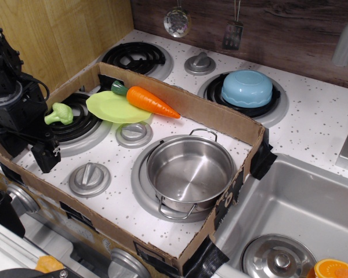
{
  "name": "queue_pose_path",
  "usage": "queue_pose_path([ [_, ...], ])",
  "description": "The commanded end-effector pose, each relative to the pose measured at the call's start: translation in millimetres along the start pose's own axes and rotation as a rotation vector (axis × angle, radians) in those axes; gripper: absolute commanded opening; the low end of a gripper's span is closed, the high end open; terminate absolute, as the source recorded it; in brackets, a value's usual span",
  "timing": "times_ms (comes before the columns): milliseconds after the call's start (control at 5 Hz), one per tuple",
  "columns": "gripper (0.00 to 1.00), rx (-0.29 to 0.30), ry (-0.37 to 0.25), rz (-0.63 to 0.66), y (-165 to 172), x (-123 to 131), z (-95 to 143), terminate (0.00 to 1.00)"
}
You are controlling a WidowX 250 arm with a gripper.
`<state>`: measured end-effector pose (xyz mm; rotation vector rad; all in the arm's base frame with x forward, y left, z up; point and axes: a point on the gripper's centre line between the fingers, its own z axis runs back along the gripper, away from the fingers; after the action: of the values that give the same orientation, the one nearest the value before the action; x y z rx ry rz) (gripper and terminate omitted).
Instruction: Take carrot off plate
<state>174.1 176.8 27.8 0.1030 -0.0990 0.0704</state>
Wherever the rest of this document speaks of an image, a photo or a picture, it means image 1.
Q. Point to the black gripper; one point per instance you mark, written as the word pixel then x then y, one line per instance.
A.
pixel 22 123

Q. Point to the orange toy carrot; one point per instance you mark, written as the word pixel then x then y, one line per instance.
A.
pixel 145 100

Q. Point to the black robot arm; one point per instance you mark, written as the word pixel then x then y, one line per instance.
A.
pixel 12 78

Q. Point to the light green plastic plate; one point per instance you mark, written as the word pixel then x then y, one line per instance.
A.
pixel 111 107

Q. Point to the brown cardboard fence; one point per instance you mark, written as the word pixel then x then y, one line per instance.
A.
pixel 167 248

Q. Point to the green toy broccoli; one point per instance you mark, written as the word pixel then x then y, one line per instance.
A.
pixel 61 113

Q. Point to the front left black burner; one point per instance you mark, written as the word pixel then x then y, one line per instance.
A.
pixel 83 120

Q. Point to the black burner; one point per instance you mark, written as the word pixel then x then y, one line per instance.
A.
pixel 83 120
pixel 138 57
pixel 212 92

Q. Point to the silver oven dial left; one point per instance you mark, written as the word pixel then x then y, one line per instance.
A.
pixel 22 202

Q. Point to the silver oven dial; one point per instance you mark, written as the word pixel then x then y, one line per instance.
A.
pixel 22 202
pixel 125 265

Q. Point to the silver knob middle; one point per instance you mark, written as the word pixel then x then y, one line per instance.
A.
pixel 134 135

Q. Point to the orange toy piece bottom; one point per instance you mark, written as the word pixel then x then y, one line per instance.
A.
pixel 47 264

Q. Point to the silver oven dial right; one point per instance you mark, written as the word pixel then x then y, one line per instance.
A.
pixel 125 265

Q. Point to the back left black burner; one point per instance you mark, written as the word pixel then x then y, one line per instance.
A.
pixel 138 57

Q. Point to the stainless steel pot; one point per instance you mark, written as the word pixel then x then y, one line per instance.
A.
pixel 189 173

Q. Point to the silver knob upper centre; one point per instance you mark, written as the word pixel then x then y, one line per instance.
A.
pixel 200 64

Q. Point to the back right black burner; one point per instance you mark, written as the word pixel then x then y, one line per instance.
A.
pixel 212 92

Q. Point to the hanging silver slotted ladle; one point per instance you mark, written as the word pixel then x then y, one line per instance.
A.
pixel 177 21

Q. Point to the light blue plastic bowl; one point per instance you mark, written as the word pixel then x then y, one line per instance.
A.
pixel 247 89

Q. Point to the hanging silver spatula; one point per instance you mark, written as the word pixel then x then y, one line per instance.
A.
pixel 234 29

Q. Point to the silver sink basin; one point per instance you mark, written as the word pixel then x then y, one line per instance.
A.
pixel 294 199

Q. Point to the silver pot lid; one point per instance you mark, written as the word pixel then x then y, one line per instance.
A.
pixel 274 255

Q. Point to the orange slice toy can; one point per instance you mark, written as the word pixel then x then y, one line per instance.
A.
pixel 329 268

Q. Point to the silver faucet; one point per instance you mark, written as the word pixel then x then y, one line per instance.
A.
pixel 340 56

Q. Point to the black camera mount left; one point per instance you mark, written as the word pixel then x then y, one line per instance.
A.
pixel 8 217

